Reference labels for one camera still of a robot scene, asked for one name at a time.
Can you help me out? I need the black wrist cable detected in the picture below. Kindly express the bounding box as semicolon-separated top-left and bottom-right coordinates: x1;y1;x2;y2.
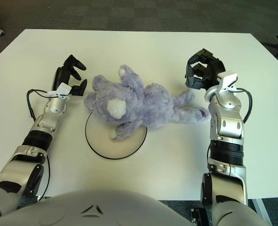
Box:
228;87;253;123
26;89;70;122

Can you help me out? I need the purple plush bunny doll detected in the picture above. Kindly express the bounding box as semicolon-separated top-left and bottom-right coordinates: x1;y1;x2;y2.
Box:
83;65;210;141

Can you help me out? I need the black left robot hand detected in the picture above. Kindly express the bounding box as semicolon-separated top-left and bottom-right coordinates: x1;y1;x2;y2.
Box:
52;55;88;97

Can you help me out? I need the white plate with black rim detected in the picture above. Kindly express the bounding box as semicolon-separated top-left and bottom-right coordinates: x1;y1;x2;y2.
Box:
84;112;148;160

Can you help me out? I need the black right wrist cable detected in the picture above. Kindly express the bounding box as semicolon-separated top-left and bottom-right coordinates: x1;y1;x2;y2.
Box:
228;87;253;123

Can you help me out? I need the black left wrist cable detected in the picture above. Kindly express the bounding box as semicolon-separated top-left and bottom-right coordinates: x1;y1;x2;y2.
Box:
26;89;70;122

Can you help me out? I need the white table leg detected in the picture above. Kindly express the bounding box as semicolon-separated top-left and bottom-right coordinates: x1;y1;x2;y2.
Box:
251;199;268;223

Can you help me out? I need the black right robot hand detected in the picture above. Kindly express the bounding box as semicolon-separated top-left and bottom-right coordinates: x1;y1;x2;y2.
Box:
184;48;226;91

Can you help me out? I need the grey robot torso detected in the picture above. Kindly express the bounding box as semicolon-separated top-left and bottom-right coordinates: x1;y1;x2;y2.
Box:
0;189;196;226

